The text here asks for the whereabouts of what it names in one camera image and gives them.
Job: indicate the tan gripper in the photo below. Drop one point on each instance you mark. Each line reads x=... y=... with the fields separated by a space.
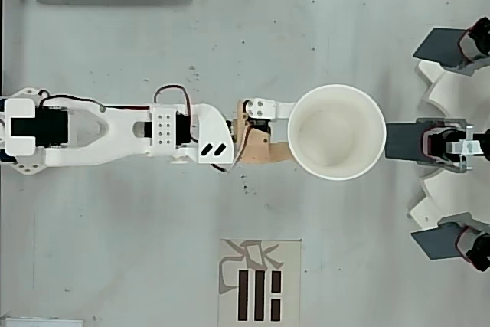
x=257 y=148

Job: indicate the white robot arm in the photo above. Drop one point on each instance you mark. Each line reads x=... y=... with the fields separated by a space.
x=115 y=135

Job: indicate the printed paper mat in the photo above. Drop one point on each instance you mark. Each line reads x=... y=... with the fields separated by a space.
x=291 y=296

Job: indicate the white dispenser machine base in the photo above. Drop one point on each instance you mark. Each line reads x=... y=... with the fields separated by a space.
x=459 y=89

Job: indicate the white paper cup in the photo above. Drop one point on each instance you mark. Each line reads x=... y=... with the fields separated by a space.
x=337 y=131

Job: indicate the white flat sheet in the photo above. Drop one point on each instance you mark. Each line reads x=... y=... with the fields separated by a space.
x=42 y=322

